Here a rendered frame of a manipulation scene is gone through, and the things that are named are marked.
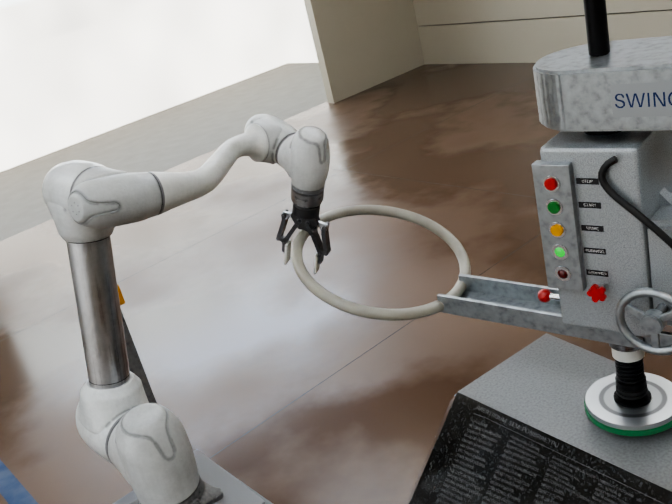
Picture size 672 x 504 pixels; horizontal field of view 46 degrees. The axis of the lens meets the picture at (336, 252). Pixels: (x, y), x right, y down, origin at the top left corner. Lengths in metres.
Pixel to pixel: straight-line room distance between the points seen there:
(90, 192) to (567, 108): 0.97
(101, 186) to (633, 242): 1.08
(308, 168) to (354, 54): 7.87
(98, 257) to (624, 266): 1.16
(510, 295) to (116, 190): 0.99
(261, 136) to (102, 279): 0.55
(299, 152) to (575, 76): 0.76
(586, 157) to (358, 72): 8.38
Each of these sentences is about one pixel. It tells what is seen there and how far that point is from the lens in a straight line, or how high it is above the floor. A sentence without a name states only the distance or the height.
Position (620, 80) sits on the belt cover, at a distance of 1.54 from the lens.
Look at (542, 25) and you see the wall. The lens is 9.38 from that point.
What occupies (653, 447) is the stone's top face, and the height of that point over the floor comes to 0.87.
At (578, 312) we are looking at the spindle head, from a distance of 1.78.
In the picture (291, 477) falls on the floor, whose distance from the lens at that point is 3.47.
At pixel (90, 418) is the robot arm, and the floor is 1.13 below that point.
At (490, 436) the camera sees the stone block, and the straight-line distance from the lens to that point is 2.09.
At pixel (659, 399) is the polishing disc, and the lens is 2.00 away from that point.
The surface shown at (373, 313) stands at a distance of 1.96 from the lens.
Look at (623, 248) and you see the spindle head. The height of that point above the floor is 1.38.
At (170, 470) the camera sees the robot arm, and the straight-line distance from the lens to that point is 1.92.
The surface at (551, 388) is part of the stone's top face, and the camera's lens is 2.15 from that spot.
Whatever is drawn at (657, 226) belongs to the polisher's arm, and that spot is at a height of 1.44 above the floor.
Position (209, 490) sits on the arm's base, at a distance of 2.04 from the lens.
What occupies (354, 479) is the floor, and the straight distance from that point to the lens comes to 3.36.
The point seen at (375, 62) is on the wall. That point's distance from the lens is 10.10.
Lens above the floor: 2.11
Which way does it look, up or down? 23 degrees down
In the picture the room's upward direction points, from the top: 14 degrees counter-clockwise
